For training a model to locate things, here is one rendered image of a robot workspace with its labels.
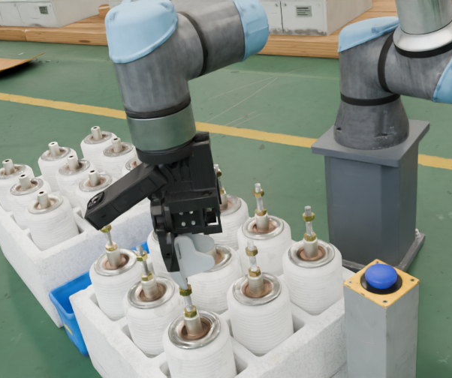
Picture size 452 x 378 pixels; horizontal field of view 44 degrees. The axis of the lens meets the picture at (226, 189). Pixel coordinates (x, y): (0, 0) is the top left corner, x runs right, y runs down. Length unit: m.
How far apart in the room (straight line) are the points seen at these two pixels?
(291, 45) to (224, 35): 2.16
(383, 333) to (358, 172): 0.46
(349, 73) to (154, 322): 0.58
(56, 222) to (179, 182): 0.59
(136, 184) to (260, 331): 0.32
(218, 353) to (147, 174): 0.28
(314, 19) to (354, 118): 1.70
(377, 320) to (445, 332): 0.42
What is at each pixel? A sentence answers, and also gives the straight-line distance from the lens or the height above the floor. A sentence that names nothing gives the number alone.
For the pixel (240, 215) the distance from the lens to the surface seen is 1.05.
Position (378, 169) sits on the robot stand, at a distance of 1.12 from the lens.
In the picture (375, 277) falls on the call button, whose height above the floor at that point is 0.33.
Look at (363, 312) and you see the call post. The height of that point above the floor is 0.28.
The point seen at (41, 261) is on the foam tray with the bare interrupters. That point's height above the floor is 0.18.
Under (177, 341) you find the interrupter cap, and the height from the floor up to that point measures 0.25.
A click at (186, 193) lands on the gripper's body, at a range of 0.66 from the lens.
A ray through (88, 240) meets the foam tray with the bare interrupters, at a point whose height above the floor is 0.17.
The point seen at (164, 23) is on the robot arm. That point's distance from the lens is 0.58.
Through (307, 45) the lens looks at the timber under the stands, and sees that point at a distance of 2.75.
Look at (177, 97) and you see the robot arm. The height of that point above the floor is 0.60.
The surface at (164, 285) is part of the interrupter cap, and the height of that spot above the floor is 0.25.
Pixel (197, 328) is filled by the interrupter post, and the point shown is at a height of 0.26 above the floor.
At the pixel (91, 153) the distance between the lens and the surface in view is 1.48.
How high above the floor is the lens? 0.80
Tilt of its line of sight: 29 degrees down
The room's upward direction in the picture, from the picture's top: 9 degrees counter-clockwise
